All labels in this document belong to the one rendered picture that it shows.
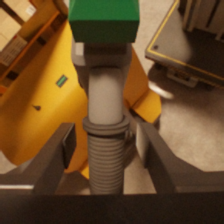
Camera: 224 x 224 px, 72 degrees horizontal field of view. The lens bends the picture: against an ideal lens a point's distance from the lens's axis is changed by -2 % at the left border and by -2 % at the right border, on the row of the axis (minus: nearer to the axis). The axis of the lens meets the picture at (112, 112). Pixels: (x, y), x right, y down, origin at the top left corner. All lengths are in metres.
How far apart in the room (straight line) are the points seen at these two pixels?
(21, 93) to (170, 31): 1.18
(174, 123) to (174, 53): 0.59
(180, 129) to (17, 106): 1.24
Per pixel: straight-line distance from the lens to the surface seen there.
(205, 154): 1.54
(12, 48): 0.90
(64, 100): 0.74
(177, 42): 1.42
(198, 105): 1.58
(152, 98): 1.17
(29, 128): 0.81
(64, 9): 0.94
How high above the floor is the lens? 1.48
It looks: 71 degrees down
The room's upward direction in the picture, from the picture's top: 50 degrees counter-clockwise
